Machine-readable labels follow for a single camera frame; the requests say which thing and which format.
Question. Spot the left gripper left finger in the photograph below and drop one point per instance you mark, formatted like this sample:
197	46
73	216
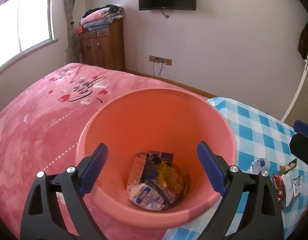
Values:
42	217

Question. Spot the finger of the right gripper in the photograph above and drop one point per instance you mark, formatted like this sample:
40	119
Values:
299	146
300	127

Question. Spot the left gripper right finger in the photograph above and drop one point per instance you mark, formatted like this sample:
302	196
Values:
261	217

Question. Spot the gold black coffeemix sachet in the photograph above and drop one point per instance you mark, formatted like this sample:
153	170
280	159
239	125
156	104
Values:
288	167

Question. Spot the red milk tea packet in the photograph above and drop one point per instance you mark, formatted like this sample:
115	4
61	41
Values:
280	190

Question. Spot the pink plastic trash bucket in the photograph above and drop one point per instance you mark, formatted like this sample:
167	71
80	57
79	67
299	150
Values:
162	120

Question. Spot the white silver wrapper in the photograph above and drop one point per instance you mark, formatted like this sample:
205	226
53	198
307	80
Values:
293	187

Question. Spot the blue white checkered tablecloth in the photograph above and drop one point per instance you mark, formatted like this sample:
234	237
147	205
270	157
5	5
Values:
259	135

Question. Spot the white blue tissue pack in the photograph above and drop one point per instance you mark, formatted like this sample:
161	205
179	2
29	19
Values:
146	198

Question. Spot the tan flat packet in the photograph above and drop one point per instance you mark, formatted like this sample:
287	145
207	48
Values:
136	171

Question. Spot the yellow snack wrapper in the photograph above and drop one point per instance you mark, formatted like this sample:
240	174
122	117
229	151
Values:
174	182

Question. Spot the dark cardboard box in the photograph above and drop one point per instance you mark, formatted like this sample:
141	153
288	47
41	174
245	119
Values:
153	162

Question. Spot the brown wooden cabinet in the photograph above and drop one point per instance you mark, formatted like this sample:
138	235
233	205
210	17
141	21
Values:
104	47

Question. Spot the red item on cabinet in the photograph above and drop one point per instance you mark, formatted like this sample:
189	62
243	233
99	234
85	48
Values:
80	30

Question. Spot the white framed window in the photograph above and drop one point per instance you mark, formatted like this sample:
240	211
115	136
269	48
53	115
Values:
25	26

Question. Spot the pile of folded blankets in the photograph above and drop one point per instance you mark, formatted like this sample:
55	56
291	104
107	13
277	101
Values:
102	16

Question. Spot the grey checkered curtain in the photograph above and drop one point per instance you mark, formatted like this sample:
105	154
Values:
71	48

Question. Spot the wall power socket strip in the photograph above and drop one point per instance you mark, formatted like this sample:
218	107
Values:
156	59

